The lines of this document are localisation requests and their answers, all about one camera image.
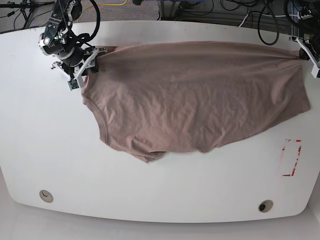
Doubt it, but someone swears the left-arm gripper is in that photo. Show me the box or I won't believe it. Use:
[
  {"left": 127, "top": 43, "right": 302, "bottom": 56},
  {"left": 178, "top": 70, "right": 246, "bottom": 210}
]
[{"left": 289, "top": 36, "right": 320, "bottom": 67}]

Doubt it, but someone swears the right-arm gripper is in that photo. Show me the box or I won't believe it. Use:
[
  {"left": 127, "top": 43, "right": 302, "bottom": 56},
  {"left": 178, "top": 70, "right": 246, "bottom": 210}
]
[{"left": 50, "top": 46, "right": 109, "bottom": 82}]

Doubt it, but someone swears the dusty pink T-shirt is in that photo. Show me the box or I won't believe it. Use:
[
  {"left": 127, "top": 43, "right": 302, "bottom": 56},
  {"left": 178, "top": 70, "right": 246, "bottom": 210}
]
[{"left": 81, "top": 41, "right": 311, "bottom": 163}]

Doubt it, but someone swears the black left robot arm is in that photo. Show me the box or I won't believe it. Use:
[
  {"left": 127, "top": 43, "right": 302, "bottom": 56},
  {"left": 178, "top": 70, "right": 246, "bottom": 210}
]
[{"left": 283, "top": 0, "right": 320, "bottom": 67}]

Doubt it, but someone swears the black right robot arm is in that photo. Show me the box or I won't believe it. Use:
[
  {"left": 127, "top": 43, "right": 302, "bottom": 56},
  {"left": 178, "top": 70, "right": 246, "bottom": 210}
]
[{"left": 38, "top": 0, "right": 108, "bottom": 90}]

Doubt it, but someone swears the white power strip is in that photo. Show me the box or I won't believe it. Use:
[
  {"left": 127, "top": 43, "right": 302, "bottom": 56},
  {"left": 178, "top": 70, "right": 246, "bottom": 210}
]
[{"left": 297, "top": 9, "right": 313, "bottom": 20}]

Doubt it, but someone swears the red tape marking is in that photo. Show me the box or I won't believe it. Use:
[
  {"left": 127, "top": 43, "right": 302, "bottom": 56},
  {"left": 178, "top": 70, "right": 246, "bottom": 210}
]
[{"left": 278, "top": 139, "right": 302, "bottom": 177}]

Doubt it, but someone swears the black tripod stand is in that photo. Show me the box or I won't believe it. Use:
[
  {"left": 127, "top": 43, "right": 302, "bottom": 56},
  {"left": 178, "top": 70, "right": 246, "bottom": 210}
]
[{"left": 0, "top": 0, "right": 55, "bottom": 30}]

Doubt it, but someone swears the left table grommet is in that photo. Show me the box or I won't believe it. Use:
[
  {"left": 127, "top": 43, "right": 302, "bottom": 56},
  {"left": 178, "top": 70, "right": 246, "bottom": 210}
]
[{"left": 39, "top": 190, "right": 54, "bottom": 203}]

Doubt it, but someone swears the table grommet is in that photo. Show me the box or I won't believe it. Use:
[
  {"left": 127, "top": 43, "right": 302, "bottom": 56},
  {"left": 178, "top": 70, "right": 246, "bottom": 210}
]
[
  {"left": 39, "top": 190, "right": 54, "bottom": 203},
  {"left": 258, "top": 199, "right": 274, "bottom": 213}
]

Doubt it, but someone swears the right table grommet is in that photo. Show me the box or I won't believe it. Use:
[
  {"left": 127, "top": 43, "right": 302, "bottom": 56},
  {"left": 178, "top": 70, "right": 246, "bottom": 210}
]
[{"left": 258, "top": 199, "right": 274, "bottom": 213}]

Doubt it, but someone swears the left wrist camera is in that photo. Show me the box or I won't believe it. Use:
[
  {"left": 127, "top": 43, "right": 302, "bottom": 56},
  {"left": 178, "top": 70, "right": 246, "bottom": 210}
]
[{"left": 311, "top": 65, "right": 320, "bottom": 79}]

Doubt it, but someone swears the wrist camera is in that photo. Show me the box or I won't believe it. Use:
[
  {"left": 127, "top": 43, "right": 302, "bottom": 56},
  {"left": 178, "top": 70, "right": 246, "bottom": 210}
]
[
  {"left": 67, "top": 79, "right": 79, "bottom": 91},
  {"left": 311, "top": 65, "right": 320, "bottom": 79}
]

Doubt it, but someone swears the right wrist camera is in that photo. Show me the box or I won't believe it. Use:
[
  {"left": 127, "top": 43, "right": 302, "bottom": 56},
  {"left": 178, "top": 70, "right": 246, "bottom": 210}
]
[{"left": 67, "top": 79, "right": 79, "bottom": 91}]

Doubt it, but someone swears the yellow cable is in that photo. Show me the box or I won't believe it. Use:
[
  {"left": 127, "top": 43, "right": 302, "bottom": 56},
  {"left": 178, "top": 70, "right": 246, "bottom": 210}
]
[{"left": 82, "top": 0, "right": 128, "bottom": 13}]

